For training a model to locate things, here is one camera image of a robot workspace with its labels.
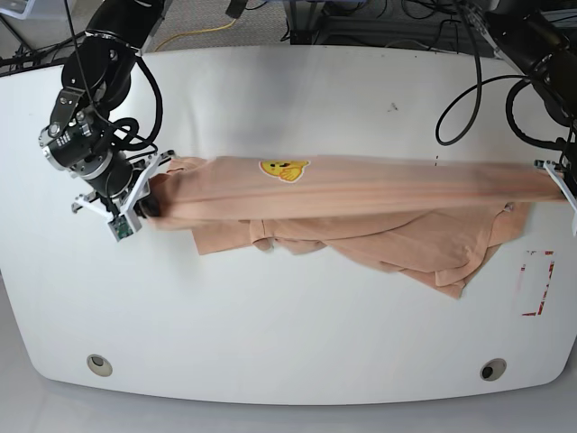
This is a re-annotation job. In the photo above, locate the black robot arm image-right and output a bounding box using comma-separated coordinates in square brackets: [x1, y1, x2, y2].
[461, 1, 576, 126]

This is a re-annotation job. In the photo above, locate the peach T-shirt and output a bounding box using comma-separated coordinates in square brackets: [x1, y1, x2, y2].
[151, 156, 563, 299]

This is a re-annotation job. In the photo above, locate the left table cable grommet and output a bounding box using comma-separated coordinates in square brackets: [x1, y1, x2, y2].
[87, 355, 113, 377]

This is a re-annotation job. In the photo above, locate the image-left white wrist camera mount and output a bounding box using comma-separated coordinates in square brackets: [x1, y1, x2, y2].
[70, 150, 175, 242]

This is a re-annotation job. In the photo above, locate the table cable grommet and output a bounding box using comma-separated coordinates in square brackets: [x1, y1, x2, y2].
[87, 355, 113, 377]
[480, 358, 507, 382]

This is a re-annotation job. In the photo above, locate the image-left arm black cable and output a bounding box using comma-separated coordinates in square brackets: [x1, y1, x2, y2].
[62, 0, 164, 157]

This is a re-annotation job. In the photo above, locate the right table cable grommet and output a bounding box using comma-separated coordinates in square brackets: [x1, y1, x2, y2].
[480, 358, 507, 382]

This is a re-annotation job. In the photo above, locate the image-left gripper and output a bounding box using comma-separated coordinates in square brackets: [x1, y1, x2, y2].
[83, 155, 160, 218]

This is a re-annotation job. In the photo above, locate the clear plastic storage box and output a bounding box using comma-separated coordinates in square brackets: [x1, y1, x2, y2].
[0, 0, 34, 20]

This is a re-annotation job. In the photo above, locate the image-right white wrist camera mount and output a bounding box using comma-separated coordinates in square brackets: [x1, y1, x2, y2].
[534, 160, 577, 237]

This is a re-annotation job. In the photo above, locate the black robot arm image-left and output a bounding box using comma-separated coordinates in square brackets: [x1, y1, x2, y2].
[39, 1, 166, 216]

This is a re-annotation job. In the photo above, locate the red tape rectangle marking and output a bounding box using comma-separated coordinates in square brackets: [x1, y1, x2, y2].
[514, 250, 555, 317]

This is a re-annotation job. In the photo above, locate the yellow cable on floor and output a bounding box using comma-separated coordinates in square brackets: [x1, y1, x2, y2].
[155, 15, 235, 53]

